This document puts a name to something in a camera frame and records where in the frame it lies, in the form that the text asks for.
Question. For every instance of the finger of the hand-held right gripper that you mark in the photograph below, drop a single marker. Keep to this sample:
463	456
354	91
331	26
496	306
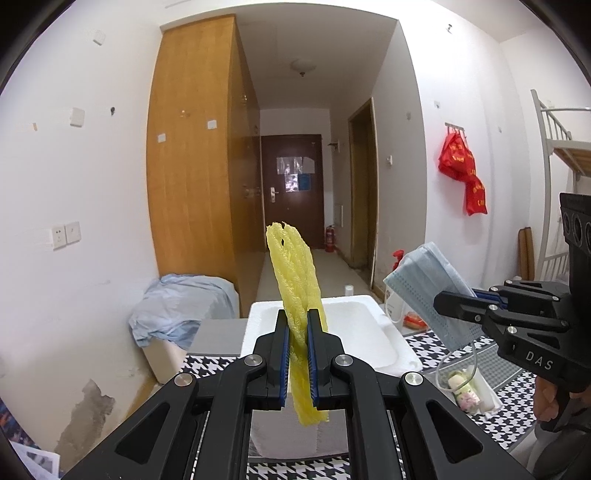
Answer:
461	307
531	290

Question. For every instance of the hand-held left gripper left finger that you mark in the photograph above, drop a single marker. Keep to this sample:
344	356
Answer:
285	364

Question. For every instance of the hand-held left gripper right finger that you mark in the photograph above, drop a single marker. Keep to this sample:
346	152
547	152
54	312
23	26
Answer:
314	364

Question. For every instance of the blue face mask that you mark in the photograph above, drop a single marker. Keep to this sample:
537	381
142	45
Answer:
425	286

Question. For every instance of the white foam box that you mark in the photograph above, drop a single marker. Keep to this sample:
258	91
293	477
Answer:
355	327

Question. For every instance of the yellow foam fruit net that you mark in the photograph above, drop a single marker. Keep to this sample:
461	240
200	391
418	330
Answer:
291	277

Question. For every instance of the person's right hand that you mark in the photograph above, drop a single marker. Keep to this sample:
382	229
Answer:
547	401

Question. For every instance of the wooden boards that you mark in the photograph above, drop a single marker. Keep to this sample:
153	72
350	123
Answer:
526	254

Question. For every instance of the red snack packet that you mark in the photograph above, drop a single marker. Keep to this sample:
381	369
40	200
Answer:
414	321

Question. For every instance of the houndstooth table mat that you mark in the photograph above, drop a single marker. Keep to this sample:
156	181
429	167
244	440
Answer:
508	415

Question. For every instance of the white lotion pump bottle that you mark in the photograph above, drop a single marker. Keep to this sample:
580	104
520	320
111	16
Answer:
395	307

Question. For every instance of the red plastic bag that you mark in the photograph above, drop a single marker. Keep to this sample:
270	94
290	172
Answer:
457	159
475	196

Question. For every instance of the light blue cloth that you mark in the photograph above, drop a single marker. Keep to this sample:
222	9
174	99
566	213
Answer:
180	304

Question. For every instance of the red fire extinguisher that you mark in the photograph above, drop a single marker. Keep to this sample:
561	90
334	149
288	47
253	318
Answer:
329	240

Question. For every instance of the dark brown entrance door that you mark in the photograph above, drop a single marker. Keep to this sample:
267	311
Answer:
304	212

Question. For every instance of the white metal bunk bed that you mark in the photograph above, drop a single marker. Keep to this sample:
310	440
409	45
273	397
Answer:
549	138

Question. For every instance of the photo paper sheet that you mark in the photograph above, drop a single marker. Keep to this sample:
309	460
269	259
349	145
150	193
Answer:
291	182

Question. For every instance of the blue paper sheet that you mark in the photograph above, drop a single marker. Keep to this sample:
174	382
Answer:
304	181

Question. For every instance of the wooden wardrobe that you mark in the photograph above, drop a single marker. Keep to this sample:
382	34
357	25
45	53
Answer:
194	184

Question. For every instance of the printed papers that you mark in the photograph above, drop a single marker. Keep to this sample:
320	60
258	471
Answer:
39	459

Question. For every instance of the round ceiling lamp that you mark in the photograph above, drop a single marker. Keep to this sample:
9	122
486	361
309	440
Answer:
302	65

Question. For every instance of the wooden side door frame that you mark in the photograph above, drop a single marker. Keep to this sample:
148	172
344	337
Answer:
362	194

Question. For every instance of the white wall hook rack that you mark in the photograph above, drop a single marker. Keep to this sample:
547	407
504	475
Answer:
454	126

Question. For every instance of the white wall switch plate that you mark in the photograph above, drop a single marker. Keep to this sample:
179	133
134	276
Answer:
72	232

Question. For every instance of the white wall socket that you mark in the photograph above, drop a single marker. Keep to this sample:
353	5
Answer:
57	237

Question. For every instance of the white wall switch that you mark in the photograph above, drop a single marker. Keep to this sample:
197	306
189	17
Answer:
77	117

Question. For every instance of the small white wall box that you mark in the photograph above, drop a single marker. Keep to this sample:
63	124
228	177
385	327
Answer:
97	37

